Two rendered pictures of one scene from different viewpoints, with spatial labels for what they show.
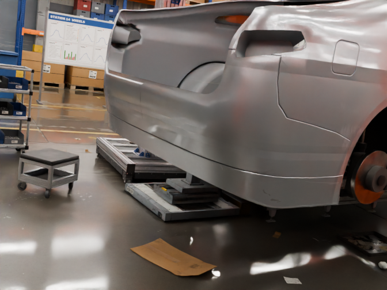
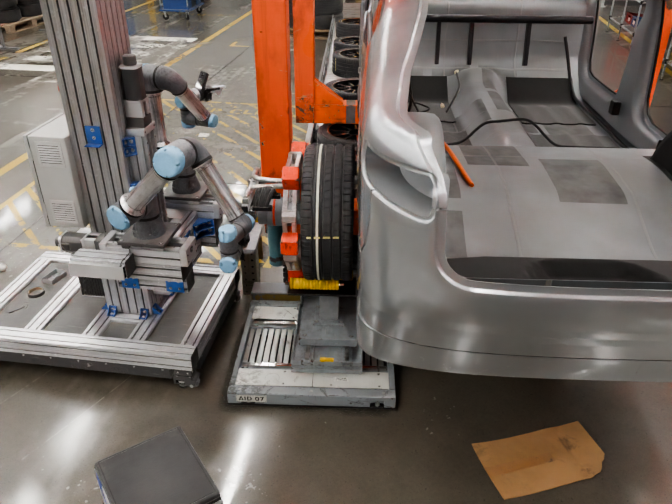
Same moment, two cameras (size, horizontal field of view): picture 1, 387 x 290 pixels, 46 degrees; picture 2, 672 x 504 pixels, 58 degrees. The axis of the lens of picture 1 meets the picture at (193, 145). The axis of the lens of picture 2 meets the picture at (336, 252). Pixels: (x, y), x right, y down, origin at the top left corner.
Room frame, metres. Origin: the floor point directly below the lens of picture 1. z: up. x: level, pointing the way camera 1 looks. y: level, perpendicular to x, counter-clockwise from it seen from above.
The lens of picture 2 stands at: (2.57, 2.12, 2.20)
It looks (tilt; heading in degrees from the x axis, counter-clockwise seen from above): 31 degrees down; 305
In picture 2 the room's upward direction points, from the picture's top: straight up
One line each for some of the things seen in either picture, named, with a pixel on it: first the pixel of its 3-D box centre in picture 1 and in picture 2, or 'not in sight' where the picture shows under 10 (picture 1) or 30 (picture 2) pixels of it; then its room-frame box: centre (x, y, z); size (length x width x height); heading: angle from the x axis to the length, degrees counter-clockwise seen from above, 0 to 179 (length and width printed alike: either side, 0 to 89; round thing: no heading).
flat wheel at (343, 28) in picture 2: not in sight; (357, 29); (8.01, -6.05, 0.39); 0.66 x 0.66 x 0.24
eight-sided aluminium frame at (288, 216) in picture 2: not in sight; (294, 212); (4.29, 0.05, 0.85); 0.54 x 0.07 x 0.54; 124
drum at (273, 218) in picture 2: not in sight; (280, 211); (4.35, 0.09, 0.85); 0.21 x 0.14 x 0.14; 34
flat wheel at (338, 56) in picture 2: not in sight; (359, 62); (6.80, -4.28, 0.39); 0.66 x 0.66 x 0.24
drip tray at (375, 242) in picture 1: (372, 243); not in sight; (3.79, -1.67, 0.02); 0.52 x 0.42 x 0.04; 118
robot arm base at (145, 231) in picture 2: not in sight; (148, 222); (4.75, 0.57, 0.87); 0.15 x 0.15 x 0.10
